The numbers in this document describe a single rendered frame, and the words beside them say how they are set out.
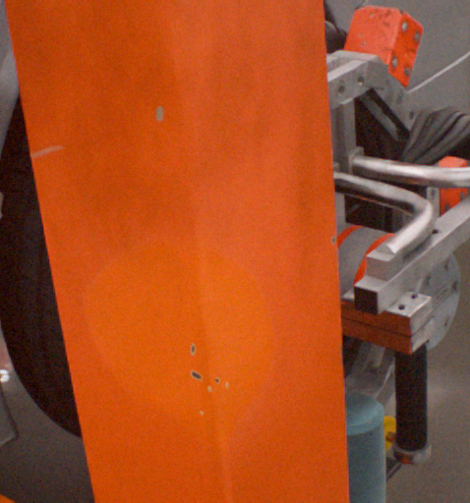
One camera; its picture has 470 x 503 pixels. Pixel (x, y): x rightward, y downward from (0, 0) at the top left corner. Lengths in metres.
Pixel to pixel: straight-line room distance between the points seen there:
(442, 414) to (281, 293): 1.88
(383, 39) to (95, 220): 0.78
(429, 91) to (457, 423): 0.89
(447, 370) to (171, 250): 2.12
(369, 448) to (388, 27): 0.55
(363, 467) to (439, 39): 0.94
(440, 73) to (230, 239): 1.39
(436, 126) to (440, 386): 1.40
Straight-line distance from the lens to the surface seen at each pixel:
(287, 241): 0.81
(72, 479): 2.58
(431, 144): 1.44
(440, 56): 2.10
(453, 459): 2.54
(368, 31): 1.51
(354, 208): 1.68
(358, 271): 1.38
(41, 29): 0.76
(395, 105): 1.52
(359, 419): 1.39
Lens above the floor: 1.54
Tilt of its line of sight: 27 degrees down
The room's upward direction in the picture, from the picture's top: 6 degrees counter-clockwise
